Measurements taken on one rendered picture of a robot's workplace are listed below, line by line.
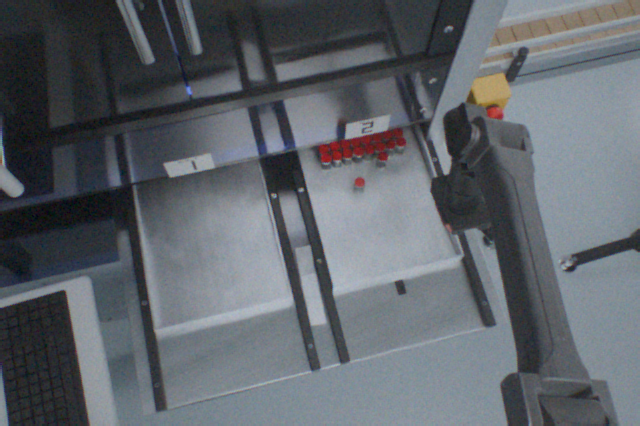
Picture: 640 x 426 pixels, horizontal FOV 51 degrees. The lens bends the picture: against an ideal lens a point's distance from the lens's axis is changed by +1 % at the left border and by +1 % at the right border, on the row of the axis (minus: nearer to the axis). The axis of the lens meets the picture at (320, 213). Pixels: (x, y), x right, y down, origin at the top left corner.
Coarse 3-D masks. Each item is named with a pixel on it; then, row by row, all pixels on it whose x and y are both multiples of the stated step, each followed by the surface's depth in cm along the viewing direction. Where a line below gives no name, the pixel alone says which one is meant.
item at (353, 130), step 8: (368, 120) 123; (376, 120) 124; (384, 120) 124; (352, 128) 124; (360, 128) 125; (368, 128) 126; (376, 128) 127; (384, 128) 128; (352, 136) 127; (360, 136) 128
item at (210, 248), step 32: (256, 160) 138; (160, 192) 135; (192, 192) 135; (224, 192) 135; (256, 192) 135; (160, 224) 133; (192, 224) 133; (224, 224) 133; (256, 224) 133; (160, 256) 130; (192, 256) 130; (224, 256) 130; (256, 256) 130; (160, 288) 128; (192, 288) 128; (224, 288) 128; (256, 288) 128; (288, 288) 125; (160, 320) 126; (192, 320) 122
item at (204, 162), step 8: (184, 160) 120; (192, 160) 120; (200, 160) 121; (208, 160) 122; (168, 168) 121; (176, 168) 122; (184, 168) 122; (192, 168) 123; (200, 168) 124; (208, 168) 125
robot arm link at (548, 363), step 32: (512, 128) 89; (480, 160) 88; (512, 160) 85; (512, 192) 83; (512, 224) 80; (512, 256) 79; (544, 256) 78; (512, 288) 78; (544, 288) 76; (512, 320) 77; (544, 320) 73; (544, 352) 71; (576, 352) 72; (512, 384) 70; (544, 384) 71; (576, 384) 71; (608, 384) 72; (512, 416) 70
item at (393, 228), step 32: (416, 128) 139; (416, 160) 138; (320, 192) 136; (352, 192) 136; (384, 192) 136; (416, 192) 136; (320, 224) 133; (352, 224) 133; (384, 224) 133; (416, 224) 133; (352, 256) 131; (384, 256) 131; (416, 256) 131; (448, 256) 131
